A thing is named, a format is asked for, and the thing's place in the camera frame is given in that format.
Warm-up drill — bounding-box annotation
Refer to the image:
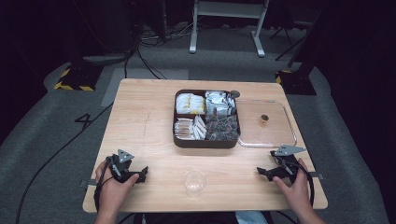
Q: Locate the row of white sachets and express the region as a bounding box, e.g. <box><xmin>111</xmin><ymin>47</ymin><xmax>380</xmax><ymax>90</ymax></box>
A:
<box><xmin>192</xmin><ymin>115</ymin><xmax>207</xmax><ymax>141</ymax></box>

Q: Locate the right hand-held gripper cable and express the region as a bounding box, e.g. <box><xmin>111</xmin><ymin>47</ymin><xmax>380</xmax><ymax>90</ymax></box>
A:
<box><xmin>292</xmin><ymin>161</ymin><xmax>316</xmax><ymax>208</ymax></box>

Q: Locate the left hand-held gripper cable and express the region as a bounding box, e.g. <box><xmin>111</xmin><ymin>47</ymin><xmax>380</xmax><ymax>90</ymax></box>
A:
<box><xmin>92</xmin><ymin>156</ymin><xmax>114</xmax><ymax>213</ymax></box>

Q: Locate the person's dark clothing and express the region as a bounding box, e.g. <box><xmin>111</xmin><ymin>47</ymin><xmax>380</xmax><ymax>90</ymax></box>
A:
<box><xmin>133</xmin><ymin>210</ymin><xmax>276</xmax><ymax>224</ymax></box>

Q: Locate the black floor cable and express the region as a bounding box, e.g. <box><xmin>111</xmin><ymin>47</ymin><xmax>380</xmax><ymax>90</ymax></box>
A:
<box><xmin>14</xmin><ymin>102</ymin><xmax>114</xmax><ymax>224</ymax></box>

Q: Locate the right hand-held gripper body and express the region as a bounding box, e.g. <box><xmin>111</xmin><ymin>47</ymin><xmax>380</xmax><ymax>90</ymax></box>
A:
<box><xmin>269</xmin><ymin>144</ymin><xmax>308</xmax><ymax>185</ymax></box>

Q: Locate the person's left hand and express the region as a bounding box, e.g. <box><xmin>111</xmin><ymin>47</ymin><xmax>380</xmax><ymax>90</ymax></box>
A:
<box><xmin>94</xmin><ymin>160</ymin><xmax>140</xmax><ymax>217</ymax></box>

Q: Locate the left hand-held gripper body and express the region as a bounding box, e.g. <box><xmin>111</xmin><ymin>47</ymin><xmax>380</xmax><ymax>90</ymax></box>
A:
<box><xmin>106</xmin><ymin>148</ymin><xmax>142</xmax><ymax>185</ymax></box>

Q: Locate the clear plastic cup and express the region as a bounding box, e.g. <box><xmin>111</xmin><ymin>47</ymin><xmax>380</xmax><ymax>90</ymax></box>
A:
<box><xmin>182</xmin><ymin>169</ymin><xmax>207</xmax><ymax>199</ymax></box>

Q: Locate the brown compartment tray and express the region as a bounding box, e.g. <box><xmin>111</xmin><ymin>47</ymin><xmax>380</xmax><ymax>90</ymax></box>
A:
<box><xmin>172</xmin><ymin>89</ymin><xmax>242</xmax><ymax>149</ymax></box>

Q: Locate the pile of dark packets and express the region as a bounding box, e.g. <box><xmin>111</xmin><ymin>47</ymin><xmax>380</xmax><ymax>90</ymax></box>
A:
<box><xmin>205</xmin><ymin>113</ymin><xmax>240</xmax><ymax>142</ymax></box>

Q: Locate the person's right hand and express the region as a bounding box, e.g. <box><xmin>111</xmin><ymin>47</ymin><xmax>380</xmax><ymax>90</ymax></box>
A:
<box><xmin>273</xmin><ymin>157</ymin><xmax>314</xmax><ymax>217</ymax></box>

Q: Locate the black tripod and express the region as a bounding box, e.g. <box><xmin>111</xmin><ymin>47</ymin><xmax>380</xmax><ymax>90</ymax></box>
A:
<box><xmin>268</xmin><ymin>23</ymin><xmax>314</xmax><ymax>62</ymax></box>

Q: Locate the clear tray lid with knob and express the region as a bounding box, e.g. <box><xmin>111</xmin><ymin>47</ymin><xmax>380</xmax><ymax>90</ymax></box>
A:
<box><xmin>233</xmin><ymin>98</ymin><xmax>299</xmax><ymax>149</ymax></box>

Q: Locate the pile of yellow white packets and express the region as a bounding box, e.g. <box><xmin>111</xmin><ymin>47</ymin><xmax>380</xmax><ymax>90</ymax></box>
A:
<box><xmin>175</xmin><ymin>92</ymin><xmax>206</xmax><ymax>116</ymax></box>

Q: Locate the black yellow striped stand base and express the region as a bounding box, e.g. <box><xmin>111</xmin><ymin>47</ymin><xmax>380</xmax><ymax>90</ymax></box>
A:
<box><xmin>275</xmin><ymin>69</ymin><xmax>318</xmax><ymax>96</ymax></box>
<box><xmin>53</xmin><ymin>63</ymin><xmax>105</xmax><ymax>92</ymax></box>

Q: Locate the pile of clear packets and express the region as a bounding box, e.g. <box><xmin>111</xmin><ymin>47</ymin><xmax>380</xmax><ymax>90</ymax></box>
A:
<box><xmin>174</xmin><ymin>118</ymin><xmax>196</xmax><ymax>141</ymax></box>

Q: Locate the pile of silver packets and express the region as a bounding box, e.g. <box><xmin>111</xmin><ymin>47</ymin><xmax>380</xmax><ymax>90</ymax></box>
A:
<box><xmin>205</xmin><ymin>90</ymin><xmax>237</xmax><ymax>116</ymax></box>

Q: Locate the hand-held gripper cable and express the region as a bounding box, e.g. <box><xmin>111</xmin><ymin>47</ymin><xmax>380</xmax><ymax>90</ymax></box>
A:
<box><xmin>92</xmin><ymin>156</ymin><xmax>114</xmax><ymax>213</ymax></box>
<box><xmin>292</xmin><ymin>161</ymin><xmax>316</xmax><ymax>208</ymax></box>

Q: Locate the white metal table frame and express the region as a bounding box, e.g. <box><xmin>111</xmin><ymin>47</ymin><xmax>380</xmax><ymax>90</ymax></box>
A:
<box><xmin>189</xmin><ymin>0</ymin><xmax>271</xmax><ymax>58</ymax></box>

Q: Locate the bundle of floor cables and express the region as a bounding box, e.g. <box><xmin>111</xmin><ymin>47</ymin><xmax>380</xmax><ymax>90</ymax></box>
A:
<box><xmin>123</xmin><ymin>18</ymin><xmax>200</xmax><ymax>80</ymax></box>

